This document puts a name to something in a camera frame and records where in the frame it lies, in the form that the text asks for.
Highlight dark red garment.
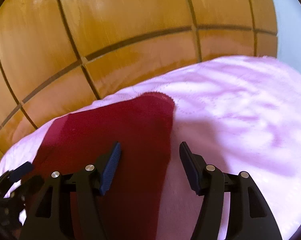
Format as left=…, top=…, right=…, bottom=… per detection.
left=25, top=92, right=175, bottom=239

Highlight pink quilted bedspread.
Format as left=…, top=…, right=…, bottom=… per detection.
left=0, top=56, right=301, bottom=239

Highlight wooden panelled wardrobe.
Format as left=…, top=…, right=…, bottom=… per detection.
left=0, top=0, right=279, bottom=183

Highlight white upholstered headboard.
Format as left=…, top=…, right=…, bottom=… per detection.
left=273, top=0, right=301, bottom=74

